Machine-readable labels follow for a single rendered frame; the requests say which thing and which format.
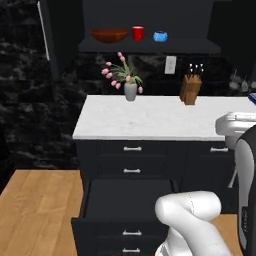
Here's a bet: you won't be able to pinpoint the white wall socket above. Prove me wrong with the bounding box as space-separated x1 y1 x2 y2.
164 55 178 75

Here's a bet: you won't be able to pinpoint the wooden knife block with knives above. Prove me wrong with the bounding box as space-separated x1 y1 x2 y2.
179 62 205 106

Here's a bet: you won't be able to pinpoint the blue bowl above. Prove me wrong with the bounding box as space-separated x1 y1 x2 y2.
152 30 169 43

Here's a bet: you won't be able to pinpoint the dark open drawer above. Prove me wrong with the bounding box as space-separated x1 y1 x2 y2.
70 178 179 249

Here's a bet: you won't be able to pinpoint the dark open wall cabinet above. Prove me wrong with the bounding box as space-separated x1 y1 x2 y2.
77 0 223 55

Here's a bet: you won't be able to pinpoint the silver drawer handle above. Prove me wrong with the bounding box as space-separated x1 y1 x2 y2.
209 146 230 154
121 247 142 254
122 145 143 153
122 167 142 175
121 229 143 237

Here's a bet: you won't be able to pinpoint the silver cupboard door handle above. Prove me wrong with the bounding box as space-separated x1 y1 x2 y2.
227 165 239 189

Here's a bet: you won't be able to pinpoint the brown wooden bowl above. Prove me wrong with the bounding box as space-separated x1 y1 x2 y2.
91 28 130 44

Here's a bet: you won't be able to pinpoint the grey vase with pink tulips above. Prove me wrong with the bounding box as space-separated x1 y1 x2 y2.
101 51 144 102

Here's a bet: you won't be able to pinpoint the silver cabinet door handle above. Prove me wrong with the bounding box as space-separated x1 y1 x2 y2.
36 0 51 62

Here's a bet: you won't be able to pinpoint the hanging grey kitchen utensils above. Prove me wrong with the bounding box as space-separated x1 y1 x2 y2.
228 68 256 94

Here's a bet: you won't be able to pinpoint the red cup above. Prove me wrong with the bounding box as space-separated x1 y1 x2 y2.
131 25 146 43

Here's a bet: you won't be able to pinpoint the dark drawer front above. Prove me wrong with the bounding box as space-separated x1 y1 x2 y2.
97 141 169 158
97 157 169 180
94 235 161 256
187 141 234 158

